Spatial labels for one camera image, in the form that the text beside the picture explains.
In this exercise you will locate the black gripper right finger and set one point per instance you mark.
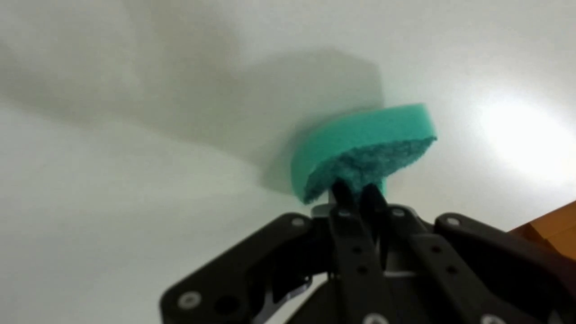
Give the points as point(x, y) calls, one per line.
point(431, 282)

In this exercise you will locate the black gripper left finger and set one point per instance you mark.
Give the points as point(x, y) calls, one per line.
point(354, 262)

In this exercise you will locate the green sponge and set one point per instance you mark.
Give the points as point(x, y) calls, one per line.
point(361, 149)

